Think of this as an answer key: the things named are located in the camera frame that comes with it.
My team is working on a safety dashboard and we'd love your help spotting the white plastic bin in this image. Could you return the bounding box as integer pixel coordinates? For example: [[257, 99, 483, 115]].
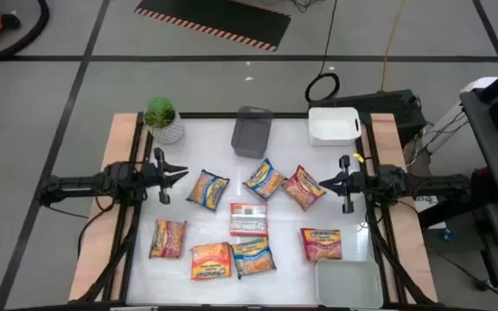
[[307, 106, 363, 148]]

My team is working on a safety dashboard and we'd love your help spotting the dark grey plastic bin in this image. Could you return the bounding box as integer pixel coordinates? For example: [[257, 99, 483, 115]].
[[230, 105, 274, 160]]

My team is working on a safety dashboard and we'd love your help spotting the green plant in white pot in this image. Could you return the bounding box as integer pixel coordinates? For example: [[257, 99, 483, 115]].
[[144, 96, 186, 146]]

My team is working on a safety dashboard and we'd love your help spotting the black hazard-striped floor mat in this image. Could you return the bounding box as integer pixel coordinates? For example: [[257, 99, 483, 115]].
[[133, 0, 293, 53]]

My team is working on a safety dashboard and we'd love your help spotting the white trash bin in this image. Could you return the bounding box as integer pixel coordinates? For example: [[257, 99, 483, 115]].
[[421, 76, 498, 155]]

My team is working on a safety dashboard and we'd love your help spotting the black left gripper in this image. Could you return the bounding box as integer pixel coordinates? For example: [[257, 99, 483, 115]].
[[144, 147, 190, 206]]

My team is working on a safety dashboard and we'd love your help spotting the tan wooden side board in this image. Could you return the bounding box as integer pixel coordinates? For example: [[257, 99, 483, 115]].
[[369, 112, 439, 303], [67, 112, 146, 302]]

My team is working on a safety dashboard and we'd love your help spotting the blue Maruchan ramen pack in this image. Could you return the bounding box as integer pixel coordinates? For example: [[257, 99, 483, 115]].
[[242, 157, 286, 201], [185, 168, 231, 213], [230, 236, 278, 280]]

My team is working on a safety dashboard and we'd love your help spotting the black hanging cable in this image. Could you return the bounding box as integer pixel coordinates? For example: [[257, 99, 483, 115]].
[[303, 0, 342, 105]]

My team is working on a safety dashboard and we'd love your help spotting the orange Maruchan ramen pack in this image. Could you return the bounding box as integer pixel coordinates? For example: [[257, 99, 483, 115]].
[[189, 241, 233, 282], [228, 201, 270, 238]]

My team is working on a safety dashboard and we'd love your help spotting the black computer case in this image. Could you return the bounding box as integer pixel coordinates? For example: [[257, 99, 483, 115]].
[[309, 88, 427, 148]]

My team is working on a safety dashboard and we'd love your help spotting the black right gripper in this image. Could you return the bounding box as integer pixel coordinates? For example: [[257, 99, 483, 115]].
[[318, 154, 367, 215]]

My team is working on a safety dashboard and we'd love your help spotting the black floor power cable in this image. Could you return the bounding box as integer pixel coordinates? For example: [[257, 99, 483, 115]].
[[424, 244, 498, 308]]

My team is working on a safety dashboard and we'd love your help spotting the pink Maruchan ramen pack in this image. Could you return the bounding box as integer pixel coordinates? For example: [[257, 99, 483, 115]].
[[299, 227, 344, 263], [148, 219, 188, 260], [281, 164, 327, 213]]

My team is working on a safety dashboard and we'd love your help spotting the yellow hanging cable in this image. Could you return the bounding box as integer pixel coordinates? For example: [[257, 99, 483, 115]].
[[380, 0, 407, 92]]

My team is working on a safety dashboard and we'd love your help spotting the black vacuum hose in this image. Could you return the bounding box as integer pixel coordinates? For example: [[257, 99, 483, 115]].
[[0, 0, 50, 67]]

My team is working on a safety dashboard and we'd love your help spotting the black stand leg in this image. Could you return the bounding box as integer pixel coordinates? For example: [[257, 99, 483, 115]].
[[417, 170, 498, 230]]

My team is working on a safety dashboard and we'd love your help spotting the pale grey plastic bin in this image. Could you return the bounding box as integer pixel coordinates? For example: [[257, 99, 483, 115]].
[[313, 257, 385, 310]]

